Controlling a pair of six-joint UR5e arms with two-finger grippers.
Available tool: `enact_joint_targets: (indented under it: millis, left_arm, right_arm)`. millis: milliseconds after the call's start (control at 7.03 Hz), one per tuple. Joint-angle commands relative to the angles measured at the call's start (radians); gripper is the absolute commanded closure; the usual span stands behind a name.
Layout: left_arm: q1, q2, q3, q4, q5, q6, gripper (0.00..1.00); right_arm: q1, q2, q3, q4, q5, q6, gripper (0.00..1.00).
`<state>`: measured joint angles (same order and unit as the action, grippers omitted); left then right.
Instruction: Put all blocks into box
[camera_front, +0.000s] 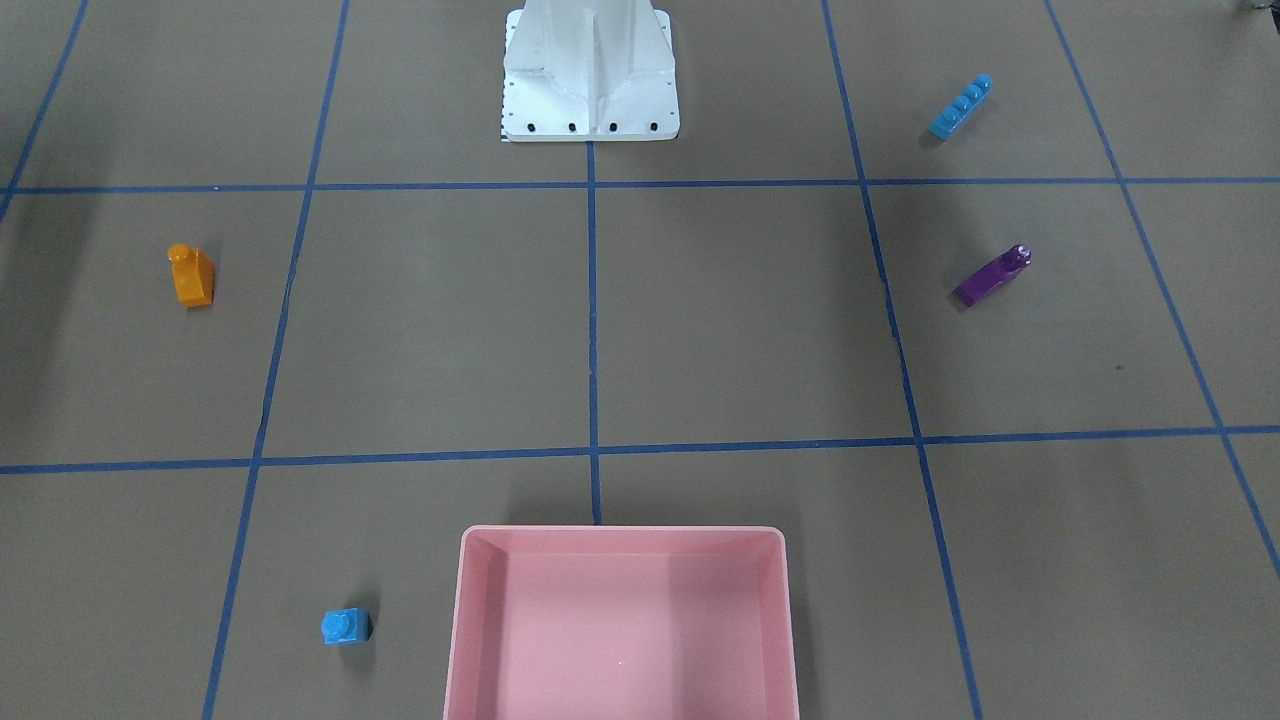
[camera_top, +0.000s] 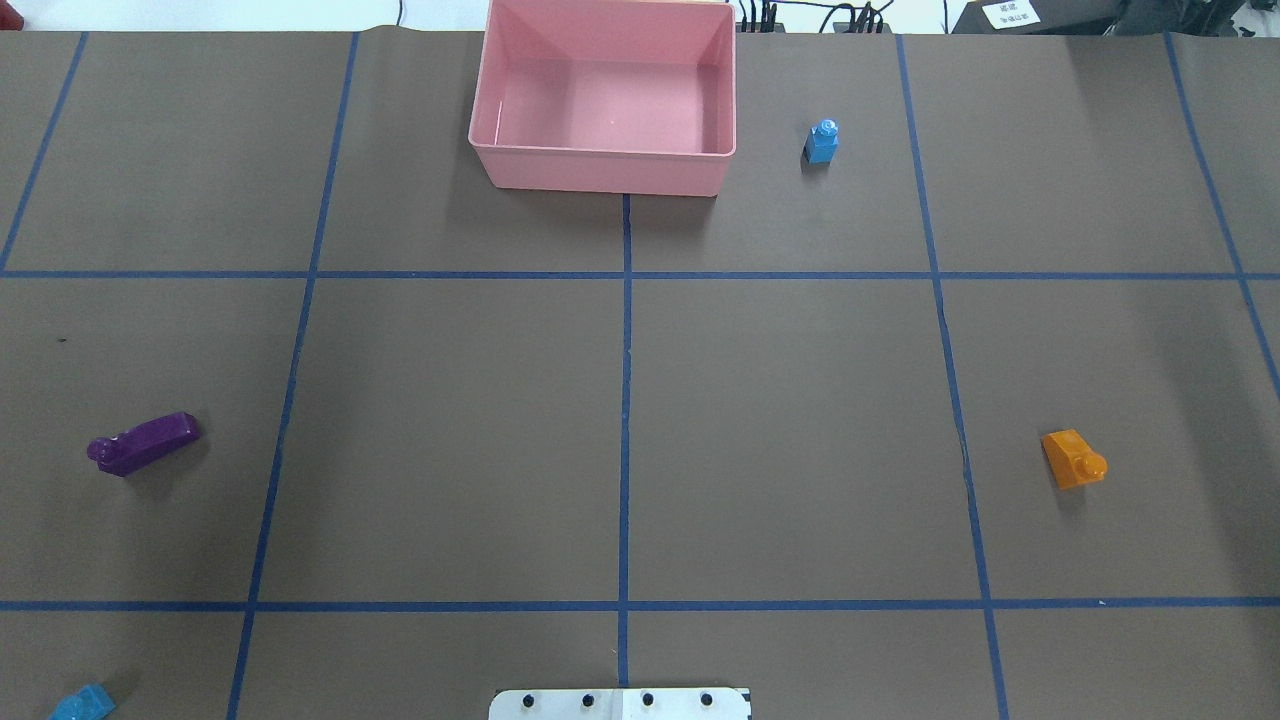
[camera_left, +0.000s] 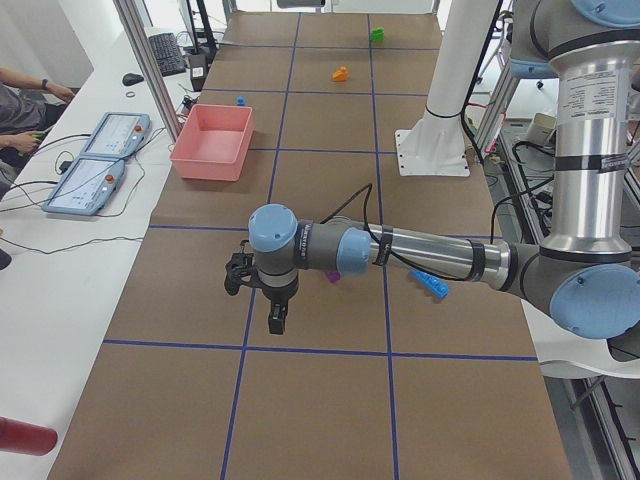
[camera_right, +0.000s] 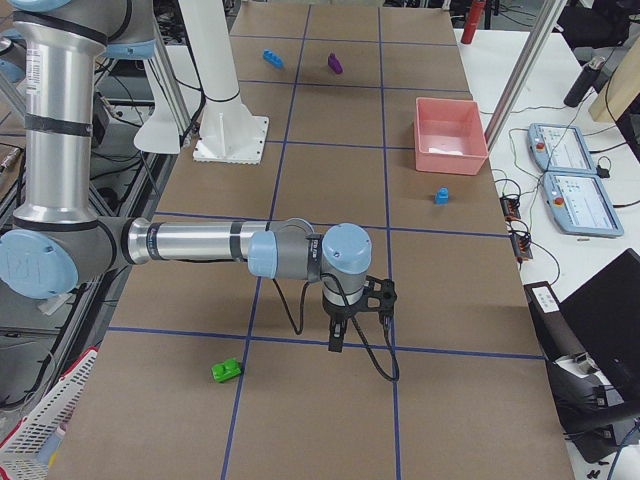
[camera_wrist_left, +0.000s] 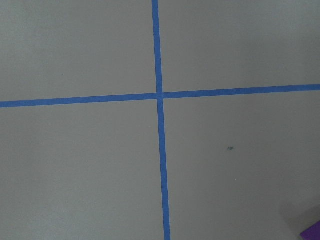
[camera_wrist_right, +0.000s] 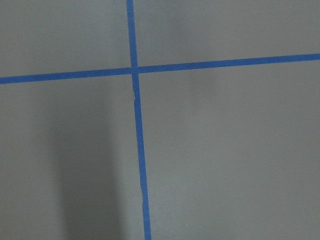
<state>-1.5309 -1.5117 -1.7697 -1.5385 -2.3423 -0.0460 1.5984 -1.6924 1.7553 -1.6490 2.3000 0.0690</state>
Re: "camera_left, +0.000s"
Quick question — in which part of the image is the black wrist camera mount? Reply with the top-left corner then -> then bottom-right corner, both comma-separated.
224,239 -> 259,296

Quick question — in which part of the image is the orange toy block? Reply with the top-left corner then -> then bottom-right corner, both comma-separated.
331,66 -> 349,82

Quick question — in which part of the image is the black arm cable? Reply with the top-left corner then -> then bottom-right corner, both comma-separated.
319,183 -> 474,281

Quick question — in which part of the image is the pink plastic box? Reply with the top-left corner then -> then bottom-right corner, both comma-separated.
170,104 -> 254,182

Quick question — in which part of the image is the purple toy block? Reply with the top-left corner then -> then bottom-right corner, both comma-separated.
325,271 -> 341,283

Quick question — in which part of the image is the aluminium frame post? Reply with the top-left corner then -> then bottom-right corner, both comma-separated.
113,0 -> 181,143

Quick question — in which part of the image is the black keyboard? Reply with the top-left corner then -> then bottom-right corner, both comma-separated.
148,32 -> 186,77

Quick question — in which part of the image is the teach pendant tablet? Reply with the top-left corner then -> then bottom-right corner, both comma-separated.
42,157 -> 125,216
81,112 -> 151,159

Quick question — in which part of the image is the lower teach pendant tablet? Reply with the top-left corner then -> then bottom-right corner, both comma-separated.
42,157 -> 125,216

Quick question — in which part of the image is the seated person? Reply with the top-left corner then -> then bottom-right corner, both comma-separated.
1,67 -> 75,171

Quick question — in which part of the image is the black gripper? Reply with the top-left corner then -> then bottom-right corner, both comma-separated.
258,269 -> 299,334

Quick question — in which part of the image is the red cylinder bottle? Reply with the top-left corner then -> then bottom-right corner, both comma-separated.
0,417 -> 58,456

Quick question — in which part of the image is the upper teach pendant tablet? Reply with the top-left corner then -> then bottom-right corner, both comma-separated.
81,112 -> 151,159

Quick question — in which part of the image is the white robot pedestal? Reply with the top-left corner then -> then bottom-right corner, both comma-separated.
395,0 -> 500,177

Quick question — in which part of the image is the long blue toy block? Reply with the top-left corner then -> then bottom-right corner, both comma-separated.
410,270 -> 449,300

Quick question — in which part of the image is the black computer mouse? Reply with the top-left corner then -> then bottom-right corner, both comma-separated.
122,73 -> 144,86

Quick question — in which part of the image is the green toy block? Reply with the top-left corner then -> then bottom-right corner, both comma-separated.
370,27 -> 385,43

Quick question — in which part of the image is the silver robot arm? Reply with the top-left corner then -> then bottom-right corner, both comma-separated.
225,1 -> 639,339

